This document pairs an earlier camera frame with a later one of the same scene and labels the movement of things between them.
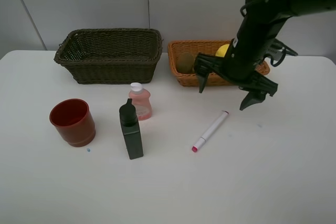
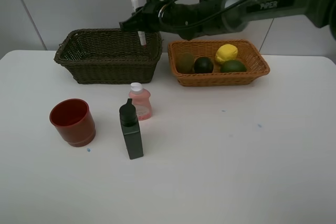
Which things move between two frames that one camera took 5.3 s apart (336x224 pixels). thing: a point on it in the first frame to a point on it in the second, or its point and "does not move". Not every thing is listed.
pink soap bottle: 140,100 does not move
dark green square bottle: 130,128 does not move
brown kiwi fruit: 185,63 does not move
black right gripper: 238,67 to 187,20
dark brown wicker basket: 111,56 does not move
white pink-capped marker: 210,131 to 135,7
